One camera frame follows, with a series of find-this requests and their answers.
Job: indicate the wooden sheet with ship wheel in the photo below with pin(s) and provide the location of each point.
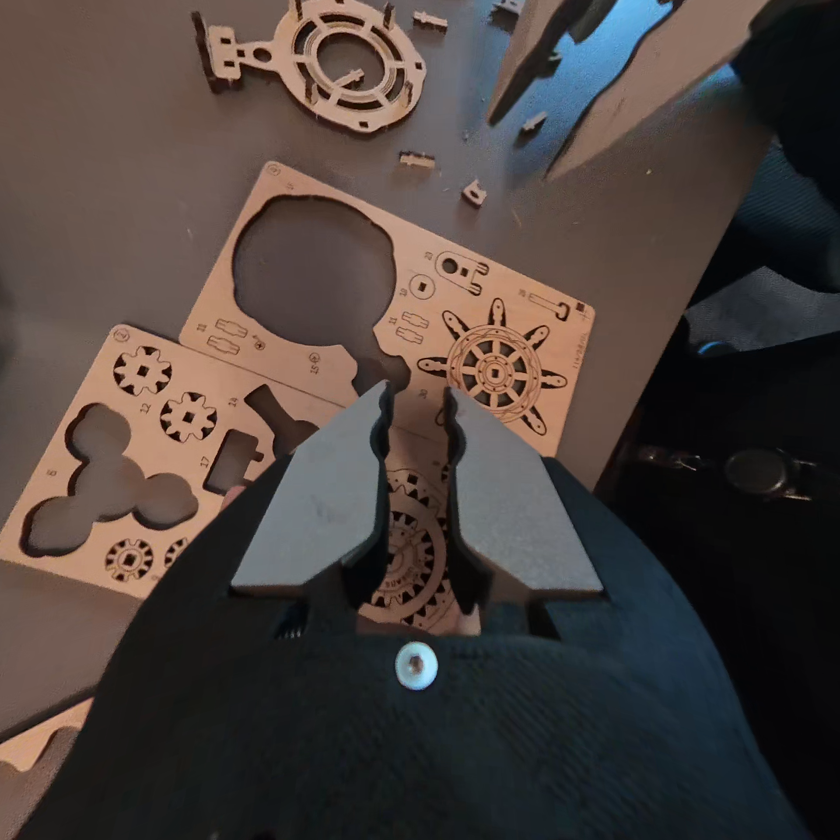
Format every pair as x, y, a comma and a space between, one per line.
420, 229

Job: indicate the round wooden frame part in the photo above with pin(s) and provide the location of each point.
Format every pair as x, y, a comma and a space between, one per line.
283, 65

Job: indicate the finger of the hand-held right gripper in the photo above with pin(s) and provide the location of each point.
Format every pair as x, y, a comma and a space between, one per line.
676, 65
531, 46

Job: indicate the person's right forearm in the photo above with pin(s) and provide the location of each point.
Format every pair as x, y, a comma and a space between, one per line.
800, 98

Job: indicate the small wooden part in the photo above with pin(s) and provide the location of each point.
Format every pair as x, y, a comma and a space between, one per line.
533, 123
469, 190

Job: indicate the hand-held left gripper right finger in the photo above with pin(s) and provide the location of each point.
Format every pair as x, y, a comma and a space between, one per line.
525, 525

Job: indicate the wooden sheet with gears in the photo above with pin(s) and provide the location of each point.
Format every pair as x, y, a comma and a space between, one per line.
197, 367

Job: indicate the small wooden peg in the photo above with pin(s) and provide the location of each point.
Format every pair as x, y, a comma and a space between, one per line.
430, 19
417, 159
348, 79

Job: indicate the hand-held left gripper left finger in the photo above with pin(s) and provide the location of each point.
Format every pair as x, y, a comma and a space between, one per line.
315, 512

